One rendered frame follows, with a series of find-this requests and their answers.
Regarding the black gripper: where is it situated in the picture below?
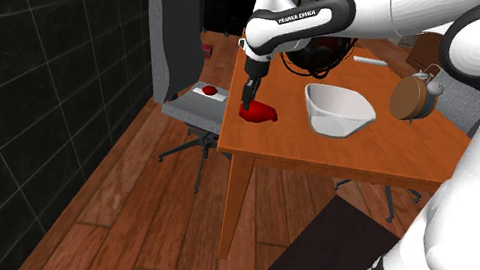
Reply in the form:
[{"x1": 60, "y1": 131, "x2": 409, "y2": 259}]
[{"x1": 233, "y1": 51, "x2": 280, "y2": 111}]

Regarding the red bell pepper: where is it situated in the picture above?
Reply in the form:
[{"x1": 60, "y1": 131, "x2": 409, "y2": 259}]
[{"x1": 236, "y1": 95, "x2": 280, "y2": 130}]

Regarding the white flat tray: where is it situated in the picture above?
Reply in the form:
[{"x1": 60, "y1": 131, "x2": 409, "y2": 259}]
[{"x1": 191, "y1": 79, "x2": 231, "y2": 109}]

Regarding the small red round object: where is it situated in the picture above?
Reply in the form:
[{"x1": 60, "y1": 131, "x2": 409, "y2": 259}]
[{"x1": 201, "y1": 83, "x2": 221, "y2": 99}]

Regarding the small pink box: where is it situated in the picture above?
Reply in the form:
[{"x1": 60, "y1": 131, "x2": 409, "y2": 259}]
[{"x1": 201, "y1": 42, "x2": 216, "y2": 61}]

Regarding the orange wooden table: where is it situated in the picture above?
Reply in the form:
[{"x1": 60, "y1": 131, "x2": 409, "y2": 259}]
[{"x1": 179, "y1": 0, "x2": 480, "y2": 263}]

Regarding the grey office chair with tall back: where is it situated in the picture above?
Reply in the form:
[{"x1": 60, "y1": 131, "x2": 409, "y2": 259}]
[{"x1": 128, "y1": 0, "x2": 248, "y2": 200}]

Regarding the white bowl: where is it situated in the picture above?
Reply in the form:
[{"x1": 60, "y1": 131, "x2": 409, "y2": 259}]
[{"x1": 301, "y1": 72, "x2": 380, "y2": 145}]

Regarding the white marker pen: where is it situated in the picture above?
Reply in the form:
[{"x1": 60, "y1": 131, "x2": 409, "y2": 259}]
[{"x1": 352, "y1": 49, "x2": 389, "y2": 73}]

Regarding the dark robot stand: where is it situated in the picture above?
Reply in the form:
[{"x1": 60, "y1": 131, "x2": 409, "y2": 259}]
[{"x1": 221, "y1": 184, "x2": 410, "y2": 270}]

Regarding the black wire basket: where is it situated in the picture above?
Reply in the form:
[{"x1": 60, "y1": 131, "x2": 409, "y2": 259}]
[{"x1": 277, "y1": 29, "x2": 364, "y2": 87}]

